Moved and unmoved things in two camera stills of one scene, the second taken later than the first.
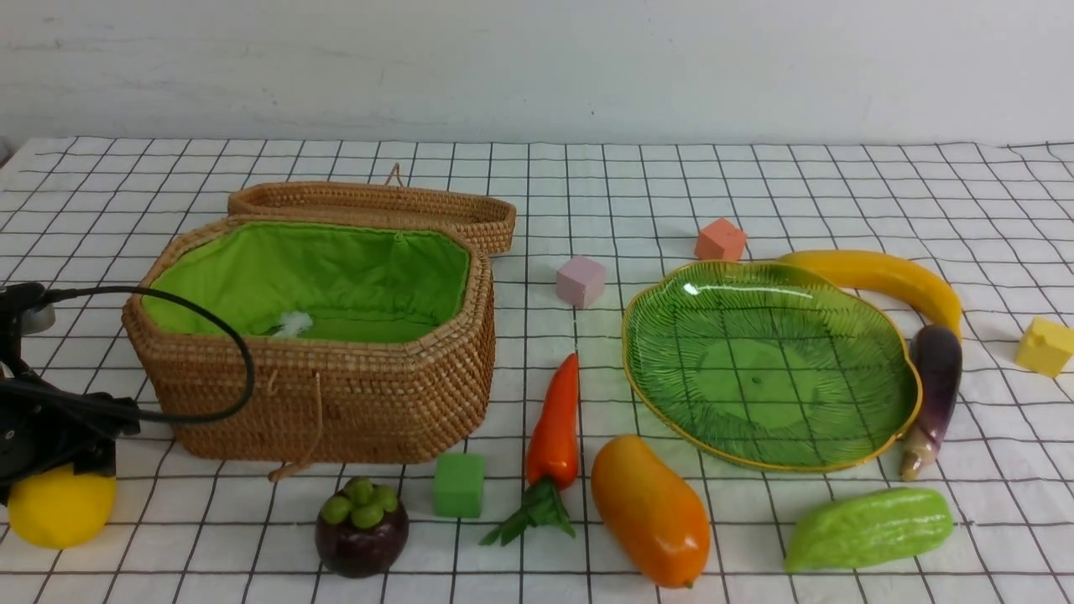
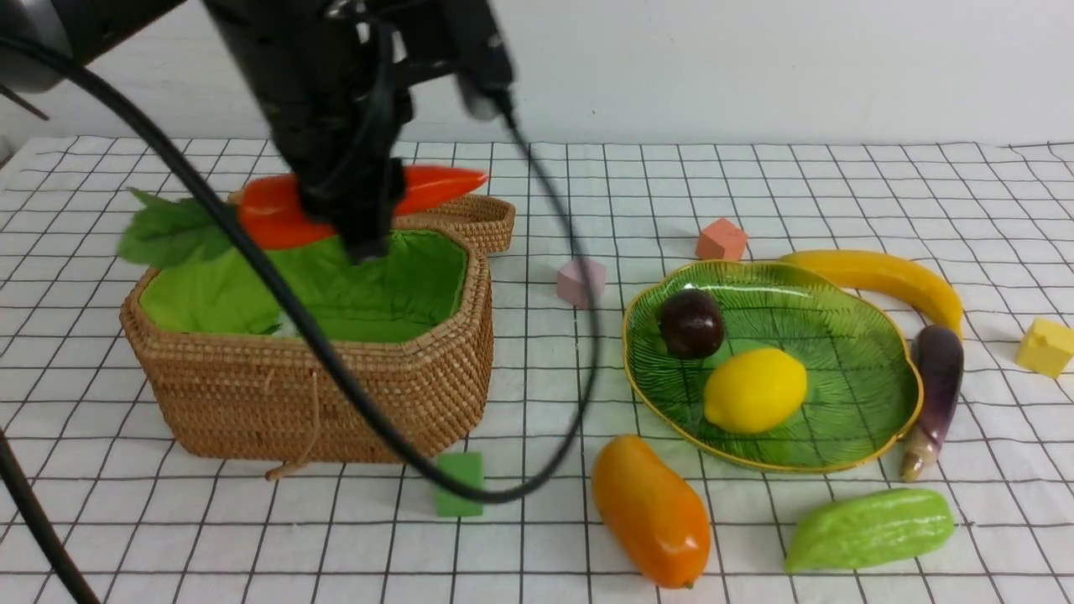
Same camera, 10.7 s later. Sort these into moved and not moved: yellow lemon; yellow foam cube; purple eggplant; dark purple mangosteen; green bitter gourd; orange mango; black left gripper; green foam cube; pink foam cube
Moved: black left gripper; yellow lemon; dark purple mangosteen
Not moved: yellow foam cube; purple eggplant; green foam cube; green bitter gourd; pink foam cube; orange mango
